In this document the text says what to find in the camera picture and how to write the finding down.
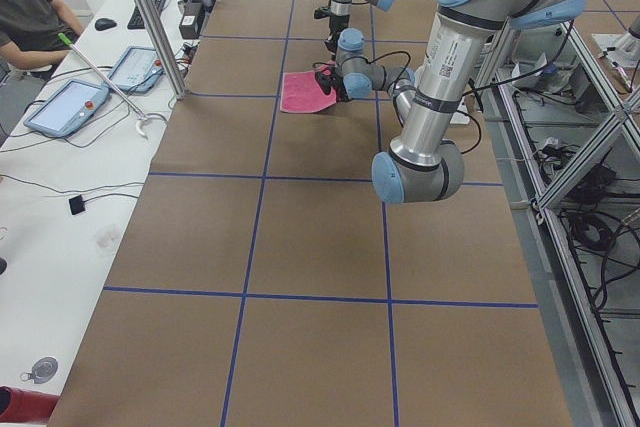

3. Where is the pink towel with grey back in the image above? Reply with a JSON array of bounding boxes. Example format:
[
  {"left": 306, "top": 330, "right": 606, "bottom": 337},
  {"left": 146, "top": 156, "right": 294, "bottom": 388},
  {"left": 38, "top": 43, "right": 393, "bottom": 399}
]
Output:
[{"left": 279, "top": 71, "right": 336, "bottom": 114}]

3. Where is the person in dark shirt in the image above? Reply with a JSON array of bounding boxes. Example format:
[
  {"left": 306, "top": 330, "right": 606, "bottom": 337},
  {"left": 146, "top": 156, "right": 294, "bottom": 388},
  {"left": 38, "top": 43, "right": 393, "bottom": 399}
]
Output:
[{"left": 1, "top": 0, "right": 84, "bottom": 80}]

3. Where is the black power adapter box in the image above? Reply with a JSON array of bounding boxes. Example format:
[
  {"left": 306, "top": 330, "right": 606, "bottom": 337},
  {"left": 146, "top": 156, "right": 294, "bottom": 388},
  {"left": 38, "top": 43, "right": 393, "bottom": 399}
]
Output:
[{"left": 179, "top": 2, "right": 205, "bottom": 40}]

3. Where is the red object at corner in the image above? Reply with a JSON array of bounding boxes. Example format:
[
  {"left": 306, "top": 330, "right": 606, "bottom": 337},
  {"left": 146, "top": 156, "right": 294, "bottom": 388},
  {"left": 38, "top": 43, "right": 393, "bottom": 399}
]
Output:
[{"left": 1, "top": 386, "right": 59, "bottom": 425}]

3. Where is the bundle of black floor cables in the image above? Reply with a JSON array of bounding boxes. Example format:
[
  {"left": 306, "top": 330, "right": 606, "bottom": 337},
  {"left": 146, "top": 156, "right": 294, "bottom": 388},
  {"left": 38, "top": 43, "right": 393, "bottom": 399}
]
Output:
[{"left": 529, "top": 136, "right": 640, "bottom": 328}]

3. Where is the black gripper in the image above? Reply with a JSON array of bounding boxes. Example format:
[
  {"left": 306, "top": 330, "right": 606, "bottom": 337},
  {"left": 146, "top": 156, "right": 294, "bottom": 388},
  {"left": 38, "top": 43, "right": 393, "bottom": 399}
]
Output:
[
  {"left": 322, "top": 66, "right": 350, "bottom": 101},
  {"left": 325, "top": 14, "right": 350, "bottom": 47}
]

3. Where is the metal rod with green tip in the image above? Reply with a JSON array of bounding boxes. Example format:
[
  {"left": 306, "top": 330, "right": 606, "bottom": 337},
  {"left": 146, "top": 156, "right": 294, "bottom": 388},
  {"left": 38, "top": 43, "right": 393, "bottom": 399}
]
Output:
[{"left": 57, "top": 33, "right": 168, "bottom": 138}]

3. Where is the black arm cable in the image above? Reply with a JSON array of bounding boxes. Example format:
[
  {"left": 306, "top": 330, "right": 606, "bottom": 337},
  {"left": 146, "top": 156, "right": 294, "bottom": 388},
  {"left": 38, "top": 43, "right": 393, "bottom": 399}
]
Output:
[{"left": 369, "top": 49, "right": 501, "bottom": 156}]

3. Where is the small black square pad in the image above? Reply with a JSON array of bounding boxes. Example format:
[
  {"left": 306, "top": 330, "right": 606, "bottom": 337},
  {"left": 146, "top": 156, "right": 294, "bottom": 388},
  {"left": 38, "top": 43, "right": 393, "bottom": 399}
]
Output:
[{"left": 68, "top": 195, "right": 86, "bottom": 216}]

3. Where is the aluminium frame post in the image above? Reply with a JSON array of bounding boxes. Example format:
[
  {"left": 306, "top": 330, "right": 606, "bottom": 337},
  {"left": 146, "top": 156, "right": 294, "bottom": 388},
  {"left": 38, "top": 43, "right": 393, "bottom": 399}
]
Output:
[{"left": 134, "top": 0, "right": 186, "bottom": 100}]

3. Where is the aluminium side frame rail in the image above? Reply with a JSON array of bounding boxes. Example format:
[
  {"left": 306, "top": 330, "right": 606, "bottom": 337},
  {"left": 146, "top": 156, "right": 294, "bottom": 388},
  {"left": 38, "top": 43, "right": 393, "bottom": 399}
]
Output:
[{"left": 492, "top": 24, "right": 639, "bottom": 426}]

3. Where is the far blue teach pendant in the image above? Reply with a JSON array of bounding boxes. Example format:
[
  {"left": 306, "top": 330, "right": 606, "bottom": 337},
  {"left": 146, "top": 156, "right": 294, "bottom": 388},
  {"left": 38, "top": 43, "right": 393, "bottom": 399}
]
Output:
[{"left": 108, "top": 46, "right": 164, "bottom": 94}]

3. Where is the blue teach pendant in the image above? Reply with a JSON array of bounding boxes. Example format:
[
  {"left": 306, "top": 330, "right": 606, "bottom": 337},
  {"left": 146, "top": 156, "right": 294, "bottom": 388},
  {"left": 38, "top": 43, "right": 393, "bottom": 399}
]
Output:
[
  {"left": 23, "top": 80, "right": 110, "bottom": 138},
  {"left": 108, "top": 46, "right": 164, "bottom": 94}
]

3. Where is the black keyboard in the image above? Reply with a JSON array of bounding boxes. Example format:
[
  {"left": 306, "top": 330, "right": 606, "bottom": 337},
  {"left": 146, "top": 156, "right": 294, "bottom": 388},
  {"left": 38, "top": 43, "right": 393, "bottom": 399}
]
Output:
[{"left": 126, "top": 0, "right": 172, "bottom": 31}]

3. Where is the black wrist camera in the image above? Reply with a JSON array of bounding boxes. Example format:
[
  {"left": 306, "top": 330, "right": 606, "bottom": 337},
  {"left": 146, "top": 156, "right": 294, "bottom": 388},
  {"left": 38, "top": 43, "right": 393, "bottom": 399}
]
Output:
[
  {"left": 314, "top": 71, "right": 333, "bottom": 96},
  {"left": 313, "top": 6, "right": 331, "bottom": 20}
]

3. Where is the near blue teach pendant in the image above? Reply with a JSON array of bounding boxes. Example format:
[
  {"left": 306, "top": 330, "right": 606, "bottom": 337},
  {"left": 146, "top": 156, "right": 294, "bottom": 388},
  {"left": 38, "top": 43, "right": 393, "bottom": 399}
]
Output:
[{"left": 23, "top": 80, "right": 110, "bottom": 138}]

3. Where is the black computer mouse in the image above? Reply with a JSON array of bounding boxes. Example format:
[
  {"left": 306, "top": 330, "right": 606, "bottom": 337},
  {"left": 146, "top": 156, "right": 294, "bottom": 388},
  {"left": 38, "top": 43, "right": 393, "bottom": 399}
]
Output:
[{"left": 94, "top": 18, "right": 117, "bottom": 31}]

